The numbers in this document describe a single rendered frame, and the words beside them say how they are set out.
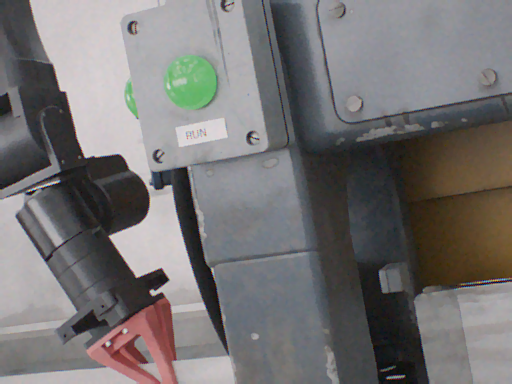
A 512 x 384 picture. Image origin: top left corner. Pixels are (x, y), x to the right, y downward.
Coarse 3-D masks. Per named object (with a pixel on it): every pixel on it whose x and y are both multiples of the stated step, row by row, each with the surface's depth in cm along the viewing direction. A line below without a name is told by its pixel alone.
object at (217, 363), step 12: (180, 360) 82; (192, 360) 81; (204, 360) 81; (216, 360) 80; (228, 360) 80; (48, 372) 87; (60, 372) 86; (72, 372) 85; (84, 372) 85; (96, 372) 85; (108, 372) 84; (156, 372) 83; (180, 372) 82; (192, 372) 81; (204, 372) 81; (216, 372) 80; (228, 372) 80
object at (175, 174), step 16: (176, 176) 62; (176, 192) 62; (176, 208) 62; (192, 208) 62; (192, 224) 62; (192, 240) 63; (192, 256) 63; (208, 272) 63; (208, 288) 63; (208, 304) 64; (224, 336) 64
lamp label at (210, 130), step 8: (208, 120) 54; (216, 120) 54; (224, 120) 54; (176, 128) 55; (184, 128) 54; (192, 128) 54; (200, 128) 54; (208, 128) 54; (216, 128) 54; (224, 128) 54; (184, 136) 55; (192, 136) 54; (200, 136) 54; (208, 136) 54; (216, 136) 54; (224, 136) 54; (184, 144) 55; (192, 144) 54
